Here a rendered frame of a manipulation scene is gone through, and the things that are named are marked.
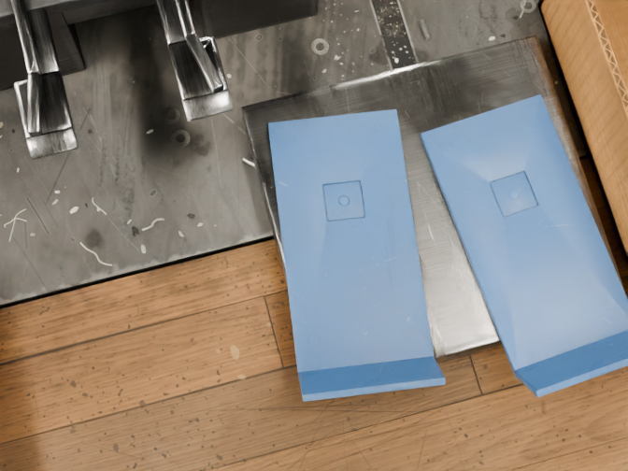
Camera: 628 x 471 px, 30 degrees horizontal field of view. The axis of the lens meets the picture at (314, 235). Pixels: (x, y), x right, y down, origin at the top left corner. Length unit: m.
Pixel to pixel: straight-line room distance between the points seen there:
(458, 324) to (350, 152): 0.11
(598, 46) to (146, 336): 0.28
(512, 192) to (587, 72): 0.08
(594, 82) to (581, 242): 0.08
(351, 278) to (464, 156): 0.09
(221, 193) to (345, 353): 0.12
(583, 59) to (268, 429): 0.26
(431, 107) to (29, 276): 0.24
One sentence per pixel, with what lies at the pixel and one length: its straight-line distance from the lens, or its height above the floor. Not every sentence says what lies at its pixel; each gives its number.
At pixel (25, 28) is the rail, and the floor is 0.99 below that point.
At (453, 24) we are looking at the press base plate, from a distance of 0.69.
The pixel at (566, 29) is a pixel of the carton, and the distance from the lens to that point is 0.66.
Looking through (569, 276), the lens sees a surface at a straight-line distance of 0.63.
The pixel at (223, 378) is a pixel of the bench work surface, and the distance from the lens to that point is 0.62.
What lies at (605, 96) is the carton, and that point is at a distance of 0.63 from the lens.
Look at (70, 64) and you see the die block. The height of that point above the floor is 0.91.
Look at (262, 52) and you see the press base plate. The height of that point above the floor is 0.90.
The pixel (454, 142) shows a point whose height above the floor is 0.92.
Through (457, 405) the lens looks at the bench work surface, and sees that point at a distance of 0.63.
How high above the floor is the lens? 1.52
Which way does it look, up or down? 75 degrees down
